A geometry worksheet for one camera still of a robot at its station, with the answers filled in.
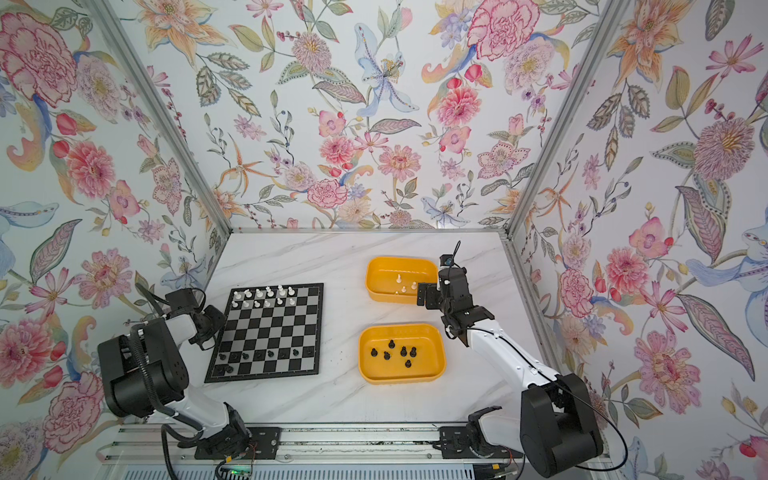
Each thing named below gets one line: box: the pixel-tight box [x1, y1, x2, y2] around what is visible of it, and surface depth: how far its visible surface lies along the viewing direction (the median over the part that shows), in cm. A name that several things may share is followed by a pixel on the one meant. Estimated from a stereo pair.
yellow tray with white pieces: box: [365, 256, 439, 304], surface depth 106 cm
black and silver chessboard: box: [204, 283, 324, 383], surface depth 92 cm
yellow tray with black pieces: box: [358, 324, 447, 385], surface depth 90 cm
